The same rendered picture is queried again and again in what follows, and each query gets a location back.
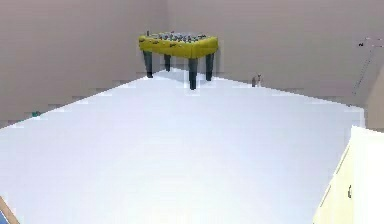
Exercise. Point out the small grey floor figure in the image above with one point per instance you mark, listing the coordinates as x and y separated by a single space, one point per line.
257 80

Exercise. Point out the small green floor object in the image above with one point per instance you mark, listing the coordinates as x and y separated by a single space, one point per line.
36 114

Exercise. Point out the thin grey floor lamp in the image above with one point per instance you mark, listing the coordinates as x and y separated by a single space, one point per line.
364 66

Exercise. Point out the yellow table football table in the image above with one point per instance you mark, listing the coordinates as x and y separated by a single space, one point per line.
186 46

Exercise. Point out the cream white cabinet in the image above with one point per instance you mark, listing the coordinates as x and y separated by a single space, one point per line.
363 180

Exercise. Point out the brown framed blue object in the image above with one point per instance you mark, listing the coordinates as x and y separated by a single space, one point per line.
4 210

